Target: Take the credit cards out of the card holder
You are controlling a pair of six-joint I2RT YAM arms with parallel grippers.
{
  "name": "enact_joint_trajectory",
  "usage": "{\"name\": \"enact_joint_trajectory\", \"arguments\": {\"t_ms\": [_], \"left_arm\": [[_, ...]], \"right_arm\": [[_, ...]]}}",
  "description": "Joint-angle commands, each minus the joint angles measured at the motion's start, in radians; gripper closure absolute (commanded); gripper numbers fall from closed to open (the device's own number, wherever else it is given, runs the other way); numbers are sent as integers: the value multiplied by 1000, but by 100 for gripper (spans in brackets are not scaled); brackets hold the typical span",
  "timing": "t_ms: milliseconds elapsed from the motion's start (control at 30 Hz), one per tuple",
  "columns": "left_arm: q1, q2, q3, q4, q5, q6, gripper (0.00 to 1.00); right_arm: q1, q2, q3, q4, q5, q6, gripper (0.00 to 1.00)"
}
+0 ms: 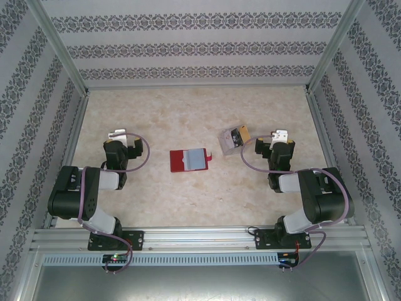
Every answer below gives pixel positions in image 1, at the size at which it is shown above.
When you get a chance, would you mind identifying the red card holder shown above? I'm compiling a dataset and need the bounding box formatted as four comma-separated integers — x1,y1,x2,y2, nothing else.
169,146,214,173

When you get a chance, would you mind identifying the black and gold card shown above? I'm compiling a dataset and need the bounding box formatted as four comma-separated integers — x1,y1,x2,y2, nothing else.
230,124,251,149

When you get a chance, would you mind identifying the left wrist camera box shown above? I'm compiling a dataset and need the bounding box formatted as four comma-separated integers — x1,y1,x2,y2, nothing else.
107,129,128,147

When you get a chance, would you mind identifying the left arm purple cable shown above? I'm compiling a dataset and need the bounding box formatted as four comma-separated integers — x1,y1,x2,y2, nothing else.
76,132,151,275

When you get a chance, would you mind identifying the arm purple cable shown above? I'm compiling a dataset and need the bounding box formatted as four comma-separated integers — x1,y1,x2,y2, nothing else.
240,133,352,272
76,132,151,275

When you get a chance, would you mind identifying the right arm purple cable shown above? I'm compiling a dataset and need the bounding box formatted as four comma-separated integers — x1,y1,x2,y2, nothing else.
240,133,352,272

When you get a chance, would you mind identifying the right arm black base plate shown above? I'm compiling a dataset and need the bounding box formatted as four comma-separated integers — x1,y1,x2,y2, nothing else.
254,228,313,251

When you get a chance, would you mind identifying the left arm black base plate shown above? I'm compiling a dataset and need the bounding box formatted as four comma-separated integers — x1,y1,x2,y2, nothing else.
87,230,145,251

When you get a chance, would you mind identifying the aluminium frame post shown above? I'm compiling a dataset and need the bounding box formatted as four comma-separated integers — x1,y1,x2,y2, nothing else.
29,0,90,97
303,0,367,95

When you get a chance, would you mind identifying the aluminium mounting rail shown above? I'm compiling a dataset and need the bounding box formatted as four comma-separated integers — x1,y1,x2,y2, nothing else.
29,225,372,251

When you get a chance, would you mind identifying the slotted grey cable duct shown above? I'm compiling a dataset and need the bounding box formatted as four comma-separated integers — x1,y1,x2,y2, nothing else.
42,253,279,267

